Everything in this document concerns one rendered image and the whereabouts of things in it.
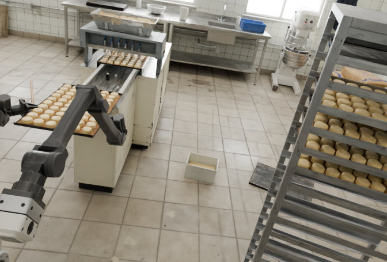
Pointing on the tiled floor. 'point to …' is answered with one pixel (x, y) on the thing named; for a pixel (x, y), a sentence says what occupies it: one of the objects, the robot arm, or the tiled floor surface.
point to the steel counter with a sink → (225, 23)
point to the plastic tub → (201, 167)
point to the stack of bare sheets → (262, 171)
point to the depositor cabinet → (141, 95)
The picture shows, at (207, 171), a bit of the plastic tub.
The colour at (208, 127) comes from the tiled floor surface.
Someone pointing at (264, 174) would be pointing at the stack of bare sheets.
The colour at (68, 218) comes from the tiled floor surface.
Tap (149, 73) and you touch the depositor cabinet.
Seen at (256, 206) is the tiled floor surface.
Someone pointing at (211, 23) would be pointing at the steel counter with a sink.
